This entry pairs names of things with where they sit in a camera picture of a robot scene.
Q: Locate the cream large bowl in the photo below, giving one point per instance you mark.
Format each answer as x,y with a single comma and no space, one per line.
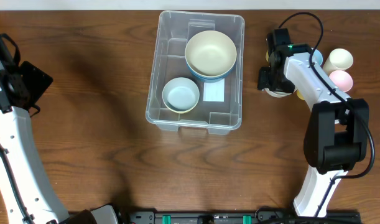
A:
210,53

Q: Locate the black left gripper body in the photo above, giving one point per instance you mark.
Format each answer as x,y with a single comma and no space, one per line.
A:
34,82

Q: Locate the pink cup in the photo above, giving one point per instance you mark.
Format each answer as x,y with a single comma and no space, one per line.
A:
342,80

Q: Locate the clear plastic storage bin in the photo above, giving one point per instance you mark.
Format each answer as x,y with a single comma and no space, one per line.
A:
219,105

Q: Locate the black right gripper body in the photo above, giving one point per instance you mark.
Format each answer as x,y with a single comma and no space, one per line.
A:
264,78

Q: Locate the light blue cup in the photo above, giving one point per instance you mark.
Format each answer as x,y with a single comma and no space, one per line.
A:
318,57

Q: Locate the yellow small bowl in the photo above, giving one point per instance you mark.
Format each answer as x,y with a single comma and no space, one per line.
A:
180,110

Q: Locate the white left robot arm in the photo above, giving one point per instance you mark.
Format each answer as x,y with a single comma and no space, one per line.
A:
25,188

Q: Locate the light grey small bowl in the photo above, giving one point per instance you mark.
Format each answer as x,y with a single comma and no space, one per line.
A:
181,92

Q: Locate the white label in bin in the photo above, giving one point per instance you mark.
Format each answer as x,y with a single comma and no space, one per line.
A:
214,92

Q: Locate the white small bowl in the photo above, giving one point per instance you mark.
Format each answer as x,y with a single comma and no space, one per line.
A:
276,94

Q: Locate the dark blue bowl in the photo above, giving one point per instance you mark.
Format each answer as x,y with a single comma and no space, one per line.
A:
210,79

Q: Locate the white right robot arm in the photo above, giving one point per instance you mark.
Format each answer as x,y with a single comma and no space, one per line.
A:
337,134

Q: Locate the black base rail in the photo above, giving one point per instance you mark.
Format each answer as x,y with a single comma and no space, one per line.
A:
263,215

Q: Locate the cream cup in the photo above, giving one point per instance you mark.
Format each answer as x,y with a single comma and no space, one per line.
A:
338,59

